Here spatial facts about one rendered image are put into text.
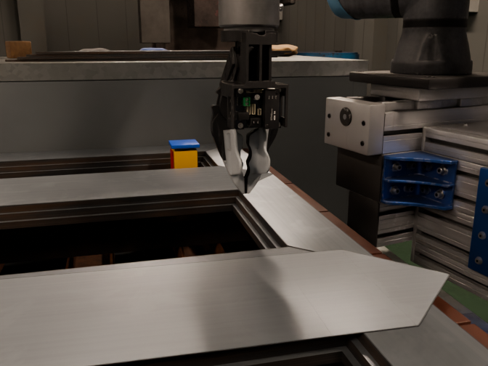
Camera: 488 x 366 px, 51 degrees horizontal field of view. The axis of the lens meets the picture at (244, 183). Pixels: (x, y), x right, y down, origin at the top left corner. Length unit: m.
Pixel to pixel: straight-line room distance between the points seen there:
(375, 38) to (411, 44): 4.17
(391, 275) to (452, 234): 0.40
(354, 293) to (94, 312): 0.26
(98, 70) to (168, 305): 0.86
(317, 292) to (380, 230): 0.47
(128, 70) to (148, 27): 2.36
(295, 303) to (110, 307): 0.18
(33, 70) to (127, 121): 0.24
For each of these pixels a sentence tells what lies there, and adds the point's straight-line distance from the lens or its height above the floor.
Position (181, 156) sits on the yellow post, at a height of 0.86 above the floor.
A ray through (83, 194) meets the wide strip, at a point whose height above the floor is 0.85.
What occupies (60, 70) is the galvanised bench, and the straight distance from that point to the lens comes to 1.29.
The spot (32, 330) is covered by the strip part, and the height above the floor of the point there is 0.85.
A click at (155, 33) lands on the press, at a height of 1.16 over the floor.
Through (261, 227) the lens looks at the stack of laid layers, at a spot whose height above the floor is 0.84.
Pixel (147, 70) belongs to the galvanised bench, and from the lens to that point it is 1.29.
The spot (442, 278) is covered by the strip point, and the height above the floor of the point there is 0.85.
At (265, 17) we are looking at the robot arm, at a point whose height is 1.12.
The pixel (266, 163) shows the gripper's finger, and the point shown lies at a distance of 0.65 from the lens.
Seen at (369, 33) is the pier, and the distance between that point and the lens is 5.23.
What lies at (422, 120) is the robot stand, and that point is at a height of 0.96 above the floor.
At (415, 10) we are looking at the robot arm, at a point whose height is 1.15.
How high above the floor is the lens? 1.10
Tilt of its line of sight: 15 degrees down
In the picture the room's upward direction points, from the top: straight up
